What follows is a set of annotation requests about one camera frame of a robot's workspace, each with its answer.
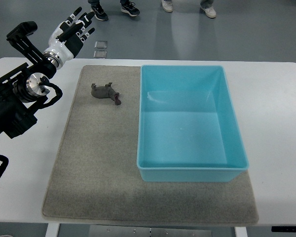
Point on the blue plastic box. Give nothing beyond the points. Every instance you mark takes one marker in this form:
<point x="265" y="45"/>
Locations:
<point x="188" y="131"/>

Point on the white sneaker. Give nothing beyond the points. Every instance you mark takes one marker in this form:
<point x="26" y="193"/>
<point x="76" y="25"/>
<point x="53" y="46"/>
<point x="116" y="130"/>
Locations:
<point x="167" y="5"/>
<point x="209" y="12"/>

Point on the clear floor plate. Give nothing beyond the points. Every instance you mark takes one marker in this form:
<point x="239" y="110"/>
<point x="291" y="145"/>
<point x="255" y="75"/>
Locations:
<point x="100" y="54"/>
<point x="101" y="44"/>

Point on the black table control panel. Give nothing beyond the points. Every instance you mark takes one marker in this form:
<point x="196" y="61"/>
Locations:
<point x="283" y="229"/>

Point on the brown toy hippo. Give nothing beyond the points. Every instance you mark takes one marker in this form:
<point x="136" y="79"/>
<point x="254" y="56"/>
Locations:
<point x="104" y="92"/>

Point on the grey felt mat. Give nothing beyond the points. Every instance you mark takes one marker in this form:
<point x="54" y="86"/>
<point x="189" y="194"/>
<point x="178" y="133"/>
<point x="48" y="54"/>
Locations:
<point x="95" y="176"/>

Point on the black sneaker left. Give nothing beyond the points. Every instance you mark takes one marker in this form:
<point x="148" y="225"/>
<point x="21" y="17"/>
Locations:
<point x="99" y="13"/>

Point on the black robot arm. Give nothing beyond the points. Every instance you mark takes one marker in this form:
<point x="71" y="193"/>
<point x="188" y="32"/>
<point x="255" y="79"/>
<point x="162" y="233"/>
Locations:
<point x="26" y="89"/>

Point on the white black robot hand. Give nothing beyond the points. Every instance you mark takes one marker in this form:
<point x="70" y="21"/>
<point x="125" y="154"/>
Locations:
<point x="69" y="37"/>

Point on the white sneaker right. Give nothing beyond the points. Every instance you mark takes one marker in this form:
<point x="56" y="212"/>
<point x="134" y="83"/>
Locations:
<point x="209" y="12"/>

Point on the white table leg right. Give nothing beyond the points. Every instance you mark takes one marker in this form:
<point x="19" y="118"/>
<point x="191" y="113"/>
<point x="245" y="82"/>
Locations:
<point x="241" y="232"/>

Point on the black sneaker right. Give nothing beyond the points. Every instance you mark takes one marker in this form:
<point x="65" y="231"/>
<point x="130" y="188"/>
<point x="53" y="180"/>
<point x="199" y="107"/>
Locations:
<point x="129" y="8"/>

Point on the clear floor plate lower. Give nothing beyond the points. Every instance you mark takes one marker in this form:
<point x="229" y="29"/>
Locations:
<point x="100" y="54"/>

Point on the white table leg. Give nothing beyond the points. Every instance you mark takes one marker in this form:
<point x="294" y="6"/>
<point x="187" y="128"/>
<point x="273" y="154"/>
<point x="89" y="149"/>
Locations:
<point x="52" y="230"/>
<point x="241" y="232"/>

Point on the metal table crossbar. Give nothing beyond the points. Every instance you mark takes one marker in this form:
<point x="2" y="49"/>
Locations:
<point x="120" y="231"/>

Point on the black sneaker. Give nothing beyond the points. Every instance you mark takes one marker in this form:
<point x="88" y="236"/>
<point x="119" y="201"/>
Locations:
<point x="129" y="8"/>
<point x="99" y="13"/>

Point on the white sneaker left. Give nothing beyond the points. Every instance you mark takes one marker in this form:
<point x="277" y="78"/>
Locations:
<point x="167" y="5"/>

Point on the clear floor plate upper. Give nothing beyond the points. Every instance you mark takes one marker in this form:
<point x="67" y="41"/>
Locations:
<point x="101" y="44"/>

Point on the white table leg left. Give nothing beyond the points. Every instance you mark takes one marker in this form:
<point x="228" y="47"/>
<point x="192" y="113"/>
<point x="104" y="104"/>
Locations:
<point x="52" y="230"/>

